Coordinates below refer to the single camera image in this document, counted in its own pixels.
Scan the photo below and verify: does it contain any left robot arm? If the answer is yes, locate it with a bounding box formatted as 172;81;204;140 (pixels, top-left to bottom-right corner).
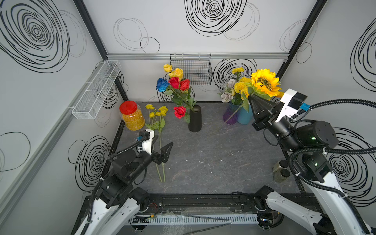
75;141;173;235

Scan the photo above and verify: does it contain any black wire basket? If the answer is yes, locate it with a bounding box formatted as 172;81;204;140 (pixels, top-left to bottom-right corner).
169;53;213;86

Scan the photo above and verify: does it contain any spice jar back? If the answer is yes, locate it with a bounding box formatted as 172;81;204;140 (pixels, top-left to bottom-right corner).
272;160;288;173

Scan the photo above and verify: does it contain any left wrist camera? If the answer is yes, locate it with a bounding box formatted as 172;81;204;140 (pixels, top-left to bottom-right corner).
137;129;155;155

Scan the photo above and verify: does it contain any spice jar front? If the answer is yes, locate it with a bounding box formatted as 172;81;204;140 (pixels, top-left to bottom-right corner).
273;168;291;183

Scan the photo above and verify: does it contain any red rose low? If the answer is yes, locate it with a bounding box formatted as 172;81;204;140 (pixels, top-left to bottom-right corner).
174;106;191;123

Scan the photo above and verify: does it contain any sunflower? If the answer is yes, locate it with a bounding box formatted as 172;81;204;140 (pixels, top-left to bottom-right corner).
239;69;284;111

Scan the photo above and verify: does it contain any spice jar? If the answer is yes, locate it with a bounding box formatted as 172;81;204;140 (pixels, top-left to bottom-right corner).
273;168;291;183
272;160;288;173

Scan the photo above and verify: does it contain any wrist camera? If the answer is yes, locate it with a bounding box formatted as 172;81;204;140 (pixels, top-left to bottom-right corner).
137;129;155;155
276;89;310;122

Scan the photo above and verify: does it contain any yellow rose stem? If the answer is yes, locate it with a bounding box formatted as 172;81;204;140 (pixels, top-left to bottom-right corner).
163;64;184;80

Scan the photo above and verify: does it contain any blue rose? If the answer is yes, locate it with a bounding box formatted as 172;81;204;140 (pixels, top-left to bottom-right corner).
156;78;169;92

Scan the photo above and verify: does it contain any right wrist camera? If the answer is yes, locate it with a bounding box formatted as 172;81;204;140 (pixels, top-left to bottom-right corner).
276;89;310;122

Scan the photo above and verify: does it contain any yellow poppy stem large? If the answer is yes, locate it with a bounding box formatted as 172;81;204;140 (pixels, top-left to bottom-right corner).
155;106;168;149

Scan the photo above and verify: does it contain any black vase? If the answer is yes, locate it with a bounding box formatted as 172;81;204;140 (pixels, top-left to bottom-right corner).
189;105;202;132

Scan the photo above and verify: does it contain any red lid plastic jar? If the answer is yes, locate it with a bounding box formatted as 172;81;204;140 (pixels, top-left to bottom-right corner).
119;100;145;131

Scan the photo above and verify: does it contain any white wire shelf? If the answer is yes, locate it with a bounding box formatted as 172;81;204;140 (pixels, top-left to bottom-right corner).
71;60;121;119

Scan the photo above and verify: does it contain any red rose top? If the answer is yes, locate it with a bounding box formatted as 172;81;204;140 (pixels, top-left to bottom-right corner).
168;77;191;92

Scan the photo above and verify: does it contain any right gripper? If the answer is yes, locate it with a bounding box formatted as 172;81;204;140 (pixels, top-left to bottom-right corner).
249;94;300;152

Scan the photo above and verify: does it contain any teal ceramic vase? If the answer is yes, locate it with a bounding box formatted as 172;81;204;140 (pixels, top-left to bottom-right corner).
238;105;254;125

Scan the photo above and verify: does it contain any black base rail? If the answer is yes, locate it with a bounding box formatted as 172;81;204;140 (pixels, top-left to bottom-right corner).
140;192;272;213

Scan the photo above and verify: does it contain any white cable duct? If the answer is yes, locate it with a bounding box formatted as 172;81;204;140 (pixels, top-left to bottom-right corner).
130;214;259;226

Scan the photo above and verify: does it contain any yellow carnation bouquet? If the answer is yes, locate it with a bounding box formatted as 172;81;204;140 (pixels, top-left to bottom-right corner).
220;67;252;105

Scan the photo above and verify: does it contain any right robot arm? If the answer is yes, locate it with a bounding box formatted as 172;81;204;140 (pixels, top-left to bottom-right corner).
248;93;376;235

